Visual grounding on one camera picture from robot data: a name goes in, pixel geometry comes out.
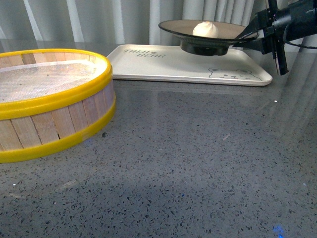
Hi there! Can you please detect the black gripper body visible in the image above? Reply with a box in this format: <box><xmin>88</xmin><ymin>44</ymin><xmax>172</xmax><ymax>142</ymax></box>
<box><xmin>255</xmin><ymin>0</ymin><xmax>291</xmax><ymax>75</ymax></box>

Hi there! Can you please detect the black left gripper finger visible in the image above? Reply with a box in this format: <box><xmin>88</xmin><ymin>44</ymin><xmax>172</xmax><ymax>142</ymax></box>
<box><xmin>235</xmin><ymin>17</ymin><xmax>262</xmax><ymax>40</ymax></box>

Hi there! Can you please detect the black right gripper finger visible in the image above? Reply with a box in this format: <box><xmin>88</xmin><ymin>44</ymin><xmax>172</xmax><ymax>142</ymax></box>
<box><xmin>233</xmin><ymin>39</ymin><xmax>263</xmax><ymax>53</ymax></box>

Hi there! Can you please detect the beige plate with black rim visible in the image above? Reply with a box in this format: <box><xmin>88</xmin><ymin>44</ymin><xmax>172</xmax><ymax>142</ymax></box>
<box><xmin>158</xmin><ymin>20</ymin><xmax>259</xmax><ymax>56</ymax></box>

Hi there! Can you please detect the white steamed bun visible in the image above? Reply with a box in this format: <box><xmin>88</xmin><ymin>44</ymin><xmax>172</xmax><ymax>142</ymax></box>
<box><xmin>192</xmin><ymin>21</ymin><xmax>219</xmax><ymax>38</ymax></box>

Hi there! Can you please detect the white rectangular tray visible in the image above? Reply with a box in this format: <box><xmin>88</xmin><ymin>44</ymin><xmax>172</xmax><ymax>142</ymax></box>
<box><xmin>107</xmin><ymin>45</ymin><xmax>272</xmax><ymax>86</ymax></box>

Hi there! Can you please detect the grey curtain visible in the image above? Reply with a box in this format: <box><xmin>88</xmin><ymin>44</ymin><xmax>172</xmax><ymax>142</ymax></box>
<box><xmin>0</xmin><ymin>0</ymin><xmax>267</xmax><ymax>45</ymax></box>

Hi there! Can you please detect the yellow rimmed bamboo steamer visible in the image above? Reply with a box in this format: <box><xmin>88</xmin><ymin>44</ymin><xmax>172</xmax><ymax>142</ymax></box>
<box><xmin>0</xmin><ymin>49</ymin><xmax>116</xmax><ymax>163</ymax></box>

